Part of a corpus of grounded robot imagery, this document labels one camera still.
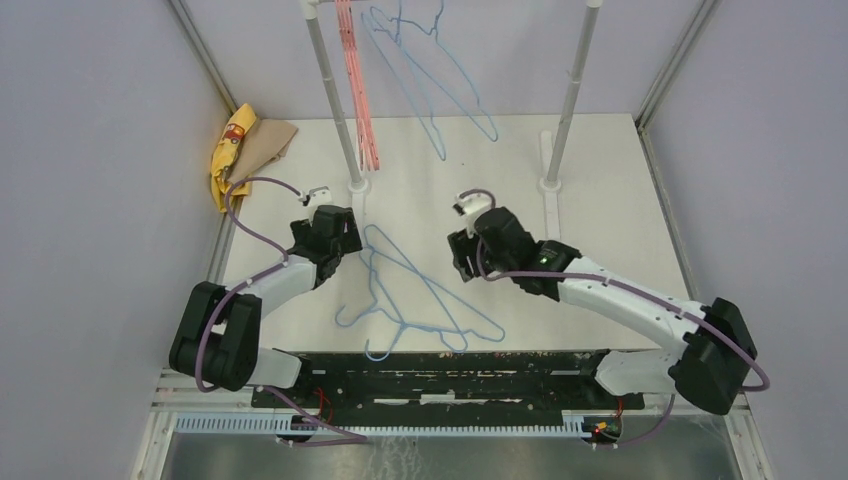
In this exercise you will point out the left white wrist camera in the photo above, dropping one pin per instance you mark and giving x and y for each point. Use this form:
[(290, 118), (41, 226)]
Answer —
[(316, 196)]

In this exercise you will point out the yellow printed cloth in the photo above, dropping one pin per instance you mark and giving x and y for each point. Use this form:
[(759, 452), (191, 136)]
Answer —
[(227, 151)]

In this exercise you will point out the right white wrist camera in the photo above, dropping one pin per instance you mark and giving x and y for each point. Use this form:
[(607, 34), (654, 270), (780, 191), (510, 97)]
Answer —
[(470, 205)]

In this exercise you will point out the right grey rack pole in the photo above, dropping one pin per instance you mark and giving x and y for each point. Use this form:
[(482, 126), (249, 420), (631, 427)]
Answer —
[(552, 144)]

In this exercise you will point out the left grey rack pole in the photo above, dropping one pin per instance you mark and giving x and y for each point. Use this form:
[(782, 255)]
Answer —
[(358, 184)]

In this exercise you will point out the white slotted cable duct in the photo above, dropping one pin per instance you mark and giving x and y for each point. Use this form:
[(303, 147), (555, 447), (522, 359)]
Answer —
[(290, 424)]

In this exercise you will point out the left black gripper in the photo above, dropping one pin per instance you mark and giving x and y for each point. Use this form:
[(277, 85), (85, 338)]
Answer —
[(350, 241)]

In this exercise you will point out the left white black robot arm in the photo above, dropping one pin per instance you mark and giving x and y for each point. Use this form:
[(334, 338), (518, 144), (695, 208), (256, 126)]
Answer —
[(217, 340)]

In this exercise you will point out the grey rack pole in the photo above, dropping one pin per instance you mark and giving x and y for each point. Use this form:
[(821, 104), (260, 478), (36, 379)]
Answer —
[(552, 144), (358, 184)]

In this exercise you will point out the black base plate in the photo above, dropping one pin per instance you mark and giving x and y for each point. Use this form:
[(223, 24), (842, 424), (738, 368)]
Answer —
[(482, 389)]

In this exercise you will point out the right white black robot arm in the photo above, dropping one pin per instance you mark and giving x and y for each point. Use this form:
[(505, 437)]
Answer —
[(704, 352)]

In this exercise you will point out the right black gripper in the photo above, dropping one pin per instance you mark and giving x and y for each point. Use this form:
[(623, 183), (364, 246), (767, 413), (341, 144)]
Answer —
[(461, 246)]

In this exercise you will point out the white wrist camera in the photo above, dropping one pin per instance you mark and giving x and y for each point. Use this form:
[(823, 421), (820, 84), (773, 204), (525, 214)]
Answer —
[(316, 196), (470, 205)]

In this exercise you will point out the beige cloth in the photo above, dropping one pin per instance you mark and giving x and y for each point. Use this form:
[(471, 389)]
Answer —
[(265, 142)]

